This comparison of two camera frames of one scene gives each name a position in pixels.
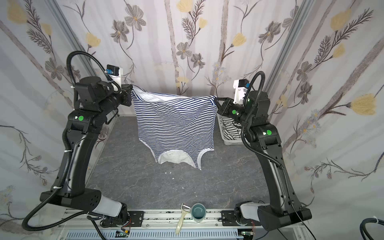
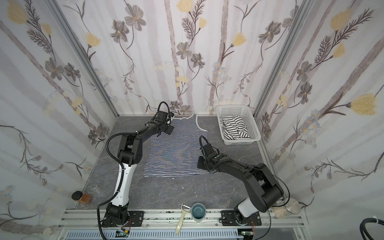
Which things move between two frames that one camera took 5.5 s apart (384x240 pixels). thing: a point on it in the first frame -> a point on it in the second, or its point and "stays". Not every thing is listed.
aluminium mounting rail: (162, 224) stays
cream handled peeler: (184, 209) stays
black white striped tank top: (231, 129) stays
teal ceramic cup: (198, 212) stays
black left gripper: (126, 95) -> (165, 127)
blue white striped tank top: (170, 123) -> (176, 153)
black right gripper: (222, 106) -> (205, 162)
